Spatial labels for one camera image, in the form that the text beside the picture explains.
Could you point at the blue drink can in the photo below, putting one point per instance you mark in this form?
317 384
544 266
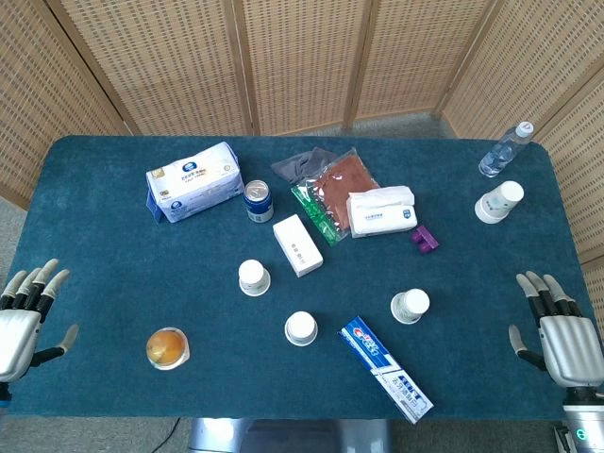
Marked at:
258 203

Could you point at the paper cup green flower print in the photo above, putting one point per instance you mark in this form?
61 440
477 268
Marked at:
252 276

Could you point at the clear water bottle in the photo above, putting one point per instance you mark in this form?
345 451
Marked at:
500 153

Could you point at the paper cup green fern print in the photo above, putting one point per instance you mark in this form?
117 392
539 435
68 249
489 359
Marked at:
410 304

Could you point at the wicker folding screen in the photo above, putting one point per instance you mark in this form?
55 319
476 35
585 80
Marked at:
302 56

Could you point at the small white tissue pack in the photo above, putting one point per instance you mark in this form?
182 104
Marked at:
382 212

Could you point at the clear bag brown powder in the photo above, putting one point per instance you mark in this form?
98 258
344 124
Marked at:
347 179

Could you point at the green patterned packet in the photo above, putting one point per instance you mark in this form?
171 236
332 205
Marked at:
313 212

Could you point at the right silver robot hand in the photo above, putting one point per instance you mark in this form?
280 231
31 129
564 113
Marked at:
568 344

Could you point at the large blue white tissue pack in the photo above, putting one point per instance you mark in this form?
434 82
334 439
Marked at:
193 184

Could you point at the purple plastic block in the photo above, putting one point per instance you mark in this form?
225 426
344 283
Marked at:
424 240

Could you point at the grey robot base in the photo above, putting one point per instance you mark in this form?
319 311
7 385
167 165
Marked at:
288 436

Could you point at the white cardboard box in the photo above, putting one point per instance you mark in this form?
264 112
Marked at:
297 245

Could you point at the grey cloth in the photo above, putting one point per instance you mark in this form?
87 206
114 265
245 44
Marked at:
299 162

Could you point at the blue felt table cover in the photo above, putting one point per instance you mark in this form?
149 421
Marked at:
141 283

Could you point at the blue white toothpaste box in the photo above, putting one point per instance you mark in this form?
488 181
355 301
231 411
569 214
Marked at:
382 365

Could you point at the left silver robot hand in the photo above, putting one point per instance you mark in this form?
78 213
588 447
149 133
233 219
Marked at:
16 330

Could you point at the paper cup blue flower print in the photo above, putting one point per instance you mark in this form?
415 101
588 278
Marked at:
301 328

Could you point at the orange jelly cup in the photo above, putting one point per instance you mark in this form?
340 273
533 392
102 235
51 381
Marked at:
166 348

